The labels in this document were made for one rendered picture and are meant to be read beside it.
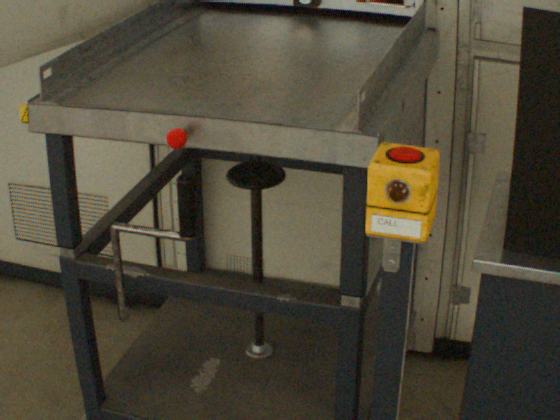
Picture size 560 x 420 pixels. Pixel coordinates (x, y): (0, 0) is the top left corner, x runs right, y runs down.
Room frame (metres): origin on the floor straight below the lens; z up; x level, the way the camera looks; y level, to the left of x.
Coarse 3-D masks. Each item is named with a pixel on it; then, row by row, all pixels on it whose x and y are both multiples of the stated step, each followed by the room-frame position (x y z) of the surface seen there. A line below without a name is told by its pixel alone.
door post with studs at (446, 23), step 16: (432, 0) 1.89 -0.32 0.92; (448, 0) 1.88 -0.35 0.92; (432, 16) 1.89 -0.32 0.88; (448, 16) 1.88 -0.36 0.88; (448, 32) 1.88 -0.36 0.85; (448, 48) 1.88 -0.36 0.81; (448, 64) 1.88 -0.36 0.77; (448, 80) 1.88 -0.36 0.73; (448, 96) 1.88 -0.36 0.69; (448, 112) 1.88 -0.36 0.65; (448, 128) 1.87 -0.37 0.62; (448, 144) 1.87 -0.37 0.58; (448, 160) 1.87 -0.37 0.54; (448, 176) 1.87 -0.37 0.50; (432, 224) 1.88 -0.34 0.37; (432, 240) 1.88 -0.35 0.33; (432, 256) 1.88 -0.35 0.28; (432, 272) 1.88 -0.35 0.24; (432, 288) 1.88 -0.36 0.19; (432, 304) 1.88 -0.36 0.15; (432, 320) 1.87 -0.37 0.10; (416, 336) 1.89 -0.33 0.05; (432, 336) 1.87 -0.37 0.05
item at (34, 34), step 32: (0, 0) 1.71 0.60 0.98; (32, 0) 1.78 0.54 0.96; (64, 0) 1.85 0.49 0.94; (96, 0) 1.92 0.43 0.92; (128, 0) 2.00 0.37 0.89; (0, 32) 1.71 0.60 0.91; (32, 32) 1.78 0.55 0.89; (64, 32) 1.85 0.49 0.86; (96, 32) 1.88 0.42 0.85; (0, 64) 1.67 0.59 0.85
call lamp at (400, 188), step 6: (390, 180) 0.99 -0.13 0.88; (396, 180) 0.99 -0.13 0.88; (402, 180) 0.99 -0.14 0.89; (390, 186) 0.99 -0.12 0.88; (396, 186) 0.98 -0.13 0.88; (402, 186) 0.98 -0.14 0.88; (408, 186) 0.99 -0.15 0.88; (390, 192) 0.98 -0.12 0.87; (396, 192) 0.98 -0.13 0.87; (402, 192) 0.98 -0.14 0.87; (408, 192) 0.99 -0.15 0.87; (390, 198) 0.99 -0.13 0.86; (396, 198) 0.98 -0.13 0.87; (402, 198) 0.98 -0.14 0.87; (408, 198) 0.99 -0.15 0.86
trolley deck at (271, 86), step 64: (128, 64) 1.62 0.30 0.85; (192, 64) 1.60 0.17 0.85; (256, 64) 1.60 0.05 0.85; (320, 64) 1.60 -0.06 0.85; (64, 128) 1.39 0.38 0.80; (128, 128) 1.36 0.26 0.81; (192, 128) 1.32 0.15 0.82; (256, 128) 1.29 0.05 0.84; (320, 128) 1.26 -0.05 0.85; (384, 128) 1.27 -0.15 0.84
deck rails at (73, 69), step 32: (160, 0) 1.89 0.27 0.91; (128, 32) 1.74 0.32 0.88; (160, 32) 1.84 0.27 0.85; (416, 32) 1.76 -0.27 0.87; (64, 64) 1.49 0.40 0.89; (96, 64) 1.60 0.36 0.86; (384, 64) 1.43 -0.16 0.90; (64, 96) 1.43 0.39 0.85; (384, 96) 1.41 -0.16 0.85; (352, 128) 1.25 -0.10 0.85
